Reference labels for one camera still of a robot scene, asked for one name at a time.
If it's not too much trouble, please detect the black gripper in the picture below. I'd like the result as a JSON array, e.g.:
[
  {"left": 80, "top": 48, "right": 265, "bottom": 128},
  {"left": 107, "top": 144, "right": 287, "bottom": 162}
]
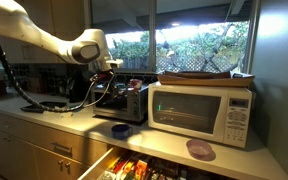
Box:
[{"left": 98, "top": 69, "right": 116, "bottom": 88}]

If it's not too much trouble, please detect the stainless steel toaster oven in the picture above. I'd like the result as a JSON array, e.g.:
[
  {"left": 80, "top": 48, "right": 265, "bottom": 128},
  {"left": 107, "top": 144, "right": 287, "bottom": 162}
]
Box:
[{"left": 91, "top": 81, "right": 150, "bottom": 124}]

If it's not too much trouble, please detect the red white small container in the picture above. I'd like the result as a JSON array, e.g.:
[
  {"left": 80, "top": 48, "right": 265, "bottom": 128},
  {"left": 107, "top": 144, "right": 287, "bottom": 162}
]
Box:
[{"left": 129, "top": 78, "right": 143, "bottom": 90}]

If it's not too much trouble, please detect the blue cup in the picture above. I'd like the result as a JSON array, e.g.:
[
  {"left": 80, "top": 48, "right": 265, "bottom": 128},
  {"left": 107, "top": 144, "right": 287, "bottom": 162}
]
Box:
[{"left": 111, "top": 123, "right": 134, "bottom": 140}]

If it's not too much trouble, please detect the white microwave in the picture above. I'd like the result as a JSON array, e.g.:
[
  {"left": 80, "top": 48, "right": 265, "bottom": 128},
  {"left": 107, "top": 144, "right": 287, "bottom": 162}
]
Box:
[{"left": 147, "top": 81, "right": 253, "bottom": 149}]

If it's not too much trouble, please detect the open wooden drawer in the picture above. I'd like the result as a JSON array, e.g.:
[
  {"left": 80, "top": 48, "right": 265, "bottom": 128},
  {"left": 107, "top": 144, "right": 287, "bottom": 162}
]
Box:
[{"left": 77, "top": 146, "right": 238, "bottom": 180}]

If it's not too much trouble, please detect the wooden tray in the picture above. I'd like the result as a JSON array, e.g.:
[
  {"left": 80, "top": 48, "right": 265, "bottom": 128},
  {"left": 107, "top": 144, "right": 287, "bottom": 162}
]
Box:
[{"left": 157, "top": 70, "right": 256, "bottom": 88}]

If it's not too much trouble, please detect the wooden lower cabinet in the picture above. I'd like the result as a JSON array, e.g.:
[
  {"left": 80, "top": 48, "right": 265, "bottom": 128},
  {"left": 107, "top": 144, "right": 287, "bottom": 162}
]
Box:
[{"left": 0, "top": 108, "right": 118, "bottom": 180}]

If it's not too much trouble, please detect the metal cabinet pull handle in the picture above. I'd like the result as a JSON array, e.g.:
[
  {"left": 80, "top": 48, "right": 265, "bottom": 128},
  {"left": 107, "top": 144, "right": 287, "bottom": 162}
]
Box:
[{"left": 50, "top": 141, "right": 73, "bottom": 154}]

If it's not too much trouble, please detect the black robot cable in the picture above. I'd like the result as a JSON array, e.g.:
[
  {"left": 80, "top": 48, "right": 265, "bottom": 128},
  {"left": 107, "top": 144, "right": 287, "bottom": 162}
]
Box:
[{"left": 0, "top": 23, "right": 116, "bottom": 113}]

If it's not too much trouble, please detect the window with grey frame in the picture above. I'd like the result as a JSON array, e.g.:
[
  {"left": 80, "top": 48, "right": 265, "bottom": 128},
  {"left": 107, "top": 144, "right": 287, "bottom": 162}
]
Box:
[{"left": 90, "top": 0, "right": 262, "bottom": 76}]

